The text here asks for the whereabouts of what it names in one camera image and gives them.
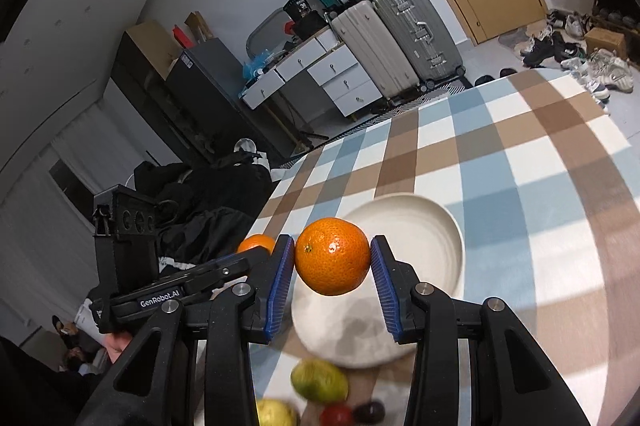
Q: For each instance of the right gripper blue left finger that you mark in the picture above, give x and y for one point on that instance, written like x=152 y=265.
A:
x=280 y=283

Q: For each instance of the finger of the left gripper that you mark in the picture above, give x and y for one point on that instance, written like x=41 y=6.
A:
x=199 y=282

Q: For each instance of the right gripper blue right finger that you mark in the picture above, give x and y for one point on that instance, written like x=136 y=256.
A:
x=387 y=280

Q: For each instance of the small orange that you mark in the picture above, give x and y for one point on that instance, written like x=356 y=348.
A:
x=264 y=241

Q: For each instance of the large orange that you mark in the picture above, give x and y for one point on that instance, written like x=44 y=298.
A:
x=332 y=256

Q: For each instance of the green bumpy citrus fruit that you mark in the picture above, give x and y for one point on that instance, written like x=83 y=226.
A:
x=319 y=381

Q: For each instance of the yellow-green citrus fruit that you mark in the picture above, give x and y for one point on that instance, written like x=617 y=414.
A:
x=272 y=412

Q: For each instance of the red tomato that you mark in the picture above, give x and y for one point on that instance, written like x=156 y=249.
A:
x=337 y=415

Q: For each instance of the person's left hand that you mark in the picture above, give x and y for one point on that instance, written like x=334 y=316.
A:
x=115 y=344

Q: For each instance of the cream round plate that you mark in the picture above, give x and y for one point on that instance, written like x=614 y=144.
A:
x=413 y=240

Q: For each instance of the black clothes pile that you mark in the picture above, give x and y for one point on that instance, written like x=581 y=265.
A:
x=203 y=213

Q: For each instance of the dark cabinet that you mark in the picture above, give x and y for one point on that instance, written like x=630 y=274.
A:
x=191 y=97

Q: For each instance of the dark plum upper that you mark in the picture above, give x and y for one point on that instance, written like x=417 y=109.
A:
x=372 y=412

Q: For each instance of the checkered tablecloth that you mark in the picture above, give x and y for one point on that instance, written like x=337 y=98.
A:
x=545 y=189

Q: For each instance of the white drawer desk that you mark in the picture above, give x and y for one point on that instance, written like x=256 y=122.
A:
x=330 y=63

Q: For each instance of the silver grey suitcase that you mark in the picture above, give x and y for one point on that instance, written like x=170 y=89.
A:
x=423 y=37

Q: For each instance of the beige suitcase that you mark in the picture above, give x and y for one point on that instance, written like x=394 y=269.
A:
x=368 y=38

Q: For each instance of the white sneakers on floor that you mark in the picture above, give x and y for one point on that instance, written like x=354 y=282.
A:
x=600 y=73

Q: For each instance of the cardboard box on floor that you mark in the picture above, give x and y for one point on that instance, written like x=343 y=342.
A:
x=614 y=42

